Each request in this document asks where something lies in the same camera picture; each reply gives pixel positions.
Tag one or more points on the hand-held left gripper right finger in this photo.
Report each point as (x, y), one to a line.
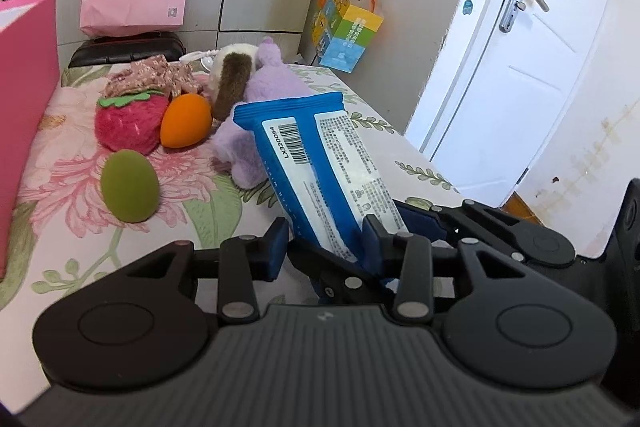
(373, 243)

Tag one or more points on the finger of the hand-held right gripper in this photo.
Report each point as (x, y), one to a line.
(340, 279)
(415, 217)

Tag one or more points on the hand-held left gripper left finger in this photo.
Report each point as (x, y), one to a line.
(277, 249)

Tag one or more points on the blue and white packet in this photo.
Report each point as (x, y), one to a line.
(320, 157)

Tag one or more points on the white plush with brown ears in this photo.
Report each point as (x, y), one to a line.
(232, 77)

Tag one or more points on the pink storage box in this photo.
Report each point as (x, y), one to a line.
(25, 107)

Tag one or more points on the white door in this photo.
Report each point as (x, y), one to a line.
(525, 107)

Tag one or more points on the orange egg sponge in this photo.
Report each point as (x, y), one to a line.
(185, 122)

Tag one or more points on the green egg sponge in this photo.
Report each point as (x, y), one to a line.
(130, 187)

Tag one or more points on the purple plush toy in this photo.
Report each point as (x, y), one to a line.
(272, 79)

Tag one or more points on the colourful gift bag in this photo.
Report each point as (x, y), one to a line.
(350, 37)

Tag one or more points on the red strawberry plush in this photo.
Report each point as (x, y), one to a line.
(130, 122)

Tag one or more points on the floral bed sheet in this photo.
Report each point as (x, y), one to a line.
(75, 232)

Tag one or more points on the floral fabric scrunchie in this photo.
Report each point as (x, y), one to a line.
(150, 74)

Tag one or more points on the blue door sticker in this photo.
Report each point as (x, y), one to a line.
(468, 7)

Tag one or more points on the black suitcase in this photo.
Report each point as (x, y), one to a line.
(125, 52)

